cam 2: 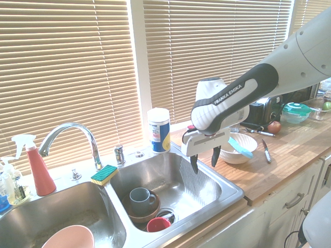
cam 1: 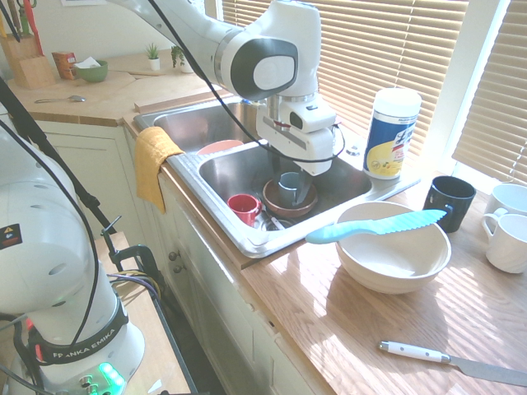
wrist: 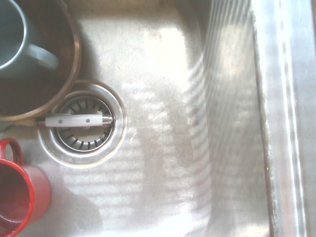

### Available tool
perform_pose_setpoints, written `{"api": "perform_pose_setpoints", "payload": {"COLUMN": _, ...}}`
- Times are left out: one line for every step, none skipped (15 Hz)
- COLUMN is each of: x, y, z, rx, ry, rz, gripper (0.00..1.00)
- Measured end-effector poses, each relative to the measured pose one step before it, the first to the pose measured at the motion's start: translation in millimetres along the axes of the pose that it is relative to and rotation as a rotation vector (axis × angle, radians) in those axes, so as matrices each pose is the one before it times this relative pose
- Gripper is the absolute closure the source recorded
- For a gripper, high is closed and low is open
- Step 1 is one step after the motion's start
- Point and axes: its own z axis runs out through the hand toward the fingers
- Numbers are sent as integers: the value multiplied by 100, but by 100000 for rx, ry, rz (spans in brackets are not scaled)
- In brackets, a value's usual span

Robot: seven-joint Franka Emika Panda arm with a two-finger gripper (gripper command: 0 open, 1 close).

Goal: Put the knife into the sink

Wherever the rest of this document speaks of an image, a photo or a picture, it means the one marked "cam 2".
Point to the pink bowl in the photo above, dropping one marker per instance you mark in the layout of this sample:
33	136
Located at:
69	236

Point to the turquoise serrated knife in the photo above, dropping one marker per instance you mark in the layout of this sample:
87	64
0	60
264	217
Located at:
241	150

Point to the narrow beige window blind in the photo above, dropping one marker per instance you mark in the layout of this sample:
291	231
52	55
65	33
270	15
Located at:
310	13

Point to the stainless steel double sink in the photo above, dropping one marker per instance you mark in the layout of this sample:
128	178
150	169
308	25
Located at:
196	186

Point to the small chrome sink knob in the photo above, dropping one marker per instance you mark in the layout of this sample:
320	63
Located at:
75	175

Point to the clear soap pump bottle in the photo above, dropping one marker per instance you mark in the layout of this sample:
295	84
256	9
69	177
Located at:
13	192

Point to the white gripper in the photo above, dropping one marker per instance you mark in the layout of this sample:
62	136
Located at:
207	143

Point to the white and blue cleaner canister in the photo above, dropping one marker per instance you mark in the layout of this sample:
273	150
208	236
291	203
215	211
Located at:
159	131

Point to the green and yellow sponge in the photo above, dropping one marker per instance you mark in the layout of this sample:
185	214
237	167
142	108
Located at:
104	174

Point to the chrome sink hole cover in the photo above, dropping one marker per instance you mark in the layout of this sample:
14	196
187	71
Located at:
139	154

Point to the blue liquid bottle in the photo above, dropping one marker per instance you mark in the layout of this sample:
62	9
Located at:
3	202

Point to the clear container with green lid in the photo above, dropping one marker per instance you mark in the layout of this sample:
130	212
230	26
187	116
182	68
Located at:
296	112

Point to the brown wooden bowl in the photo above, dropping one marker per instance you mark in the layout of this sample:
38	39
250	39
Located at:
141	219

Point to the black and chrome toaster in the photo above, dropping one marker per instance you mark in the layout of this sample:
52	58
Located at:
266	109

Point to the gray ceramic mug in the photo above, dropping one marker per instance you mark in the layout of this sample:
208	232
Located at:
141	200

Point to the red spray bottle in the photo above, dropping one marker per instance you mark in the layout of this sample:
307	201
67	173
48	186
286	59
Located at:
42	175

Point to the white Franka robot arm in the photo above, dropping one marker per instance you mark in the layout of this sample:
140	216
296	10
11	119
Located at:
258	85

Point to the red apple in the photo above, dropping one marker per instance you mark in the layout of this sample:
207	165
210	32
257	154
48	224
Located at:
274	127

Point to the white ribbed bowl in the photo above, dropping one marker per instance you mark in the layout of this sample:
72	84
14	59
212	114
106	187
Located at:
239	143

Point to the red ceramic mug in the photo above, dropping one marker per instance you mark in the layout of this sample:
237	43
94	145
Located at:
158	225

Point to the chrome curved faucet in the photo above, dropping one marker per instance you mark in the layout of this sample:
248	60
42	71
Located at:
67	126

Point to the wide beige window blind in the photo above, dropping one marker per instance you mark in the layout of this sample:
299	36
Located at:
212	51
64	64

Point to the green apple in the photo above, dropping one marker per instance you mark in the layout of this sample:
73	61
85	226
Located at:
327	106

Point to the chrome sink sprayer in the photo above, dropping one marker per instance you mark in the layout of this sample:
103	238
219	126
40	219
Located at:
119	155

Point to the metal drain strainer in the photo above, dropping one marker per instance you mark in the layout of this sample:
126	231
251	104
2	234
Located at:
172	214

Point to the white kitchen cabinet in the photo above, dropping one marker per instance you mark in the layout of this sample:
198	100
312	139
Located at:
279	222

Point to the silver metal utensil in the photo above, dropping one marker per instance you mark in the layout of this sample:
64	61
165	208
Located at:
266	133

